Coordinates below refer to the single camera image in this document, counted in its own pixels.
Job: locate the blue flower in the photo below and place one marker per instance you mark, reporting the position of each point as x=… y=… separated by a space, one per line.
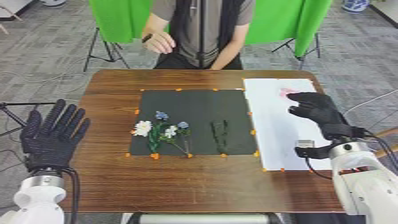
x=183 y=125
x=161 y=115

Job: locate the pale grey bar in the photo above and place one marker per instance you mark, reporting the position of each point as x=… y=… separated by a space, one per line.
x=201 y=219

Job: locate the large white flower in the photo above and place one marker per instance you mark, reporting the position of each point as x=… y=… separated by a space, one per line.
x=142 y=128

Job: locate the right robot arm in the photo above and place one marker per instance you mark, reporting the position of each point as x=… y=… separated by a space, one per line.
x=366 y=186

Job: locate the person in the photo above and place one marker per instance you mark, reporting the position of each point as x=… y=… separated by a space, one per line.
x=188 y=40

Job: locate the blue and white vase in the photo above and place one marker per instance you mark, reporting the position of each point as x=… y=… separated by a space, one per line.
x=355 y=5

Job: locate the small white flower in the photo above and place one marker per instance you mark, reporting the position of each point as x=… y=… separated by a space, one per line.
x=170 y=131

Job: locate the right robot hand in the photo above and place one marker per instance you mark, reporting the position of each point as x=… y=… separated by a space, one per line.
x=321 y=111

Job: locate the black backdrop stand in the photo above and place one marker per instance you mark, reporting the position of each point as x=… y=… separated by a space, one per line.
x=316 y=50
x=108 y=50

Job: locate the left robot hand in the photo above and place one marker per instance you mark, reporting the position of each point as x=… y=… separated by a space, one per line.
x=53 y=140

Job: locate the green sprig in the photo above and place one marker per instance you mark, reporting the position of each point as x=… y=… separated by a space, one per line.
x=220 y=135

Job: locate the black tripod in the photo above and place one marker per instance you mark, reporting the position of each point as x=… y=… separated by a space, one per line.
x=10 y=115

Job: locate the dark mat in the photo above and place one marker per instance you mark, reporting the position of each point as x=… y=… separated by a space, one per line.
x=201 y=106

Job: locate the white sheet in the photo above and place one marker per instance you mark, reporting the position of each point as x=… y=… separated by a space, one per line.
x=272 y=133

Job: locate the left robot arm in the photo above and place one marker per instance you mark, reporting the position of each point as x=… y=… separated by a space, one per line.
x=35 y=200

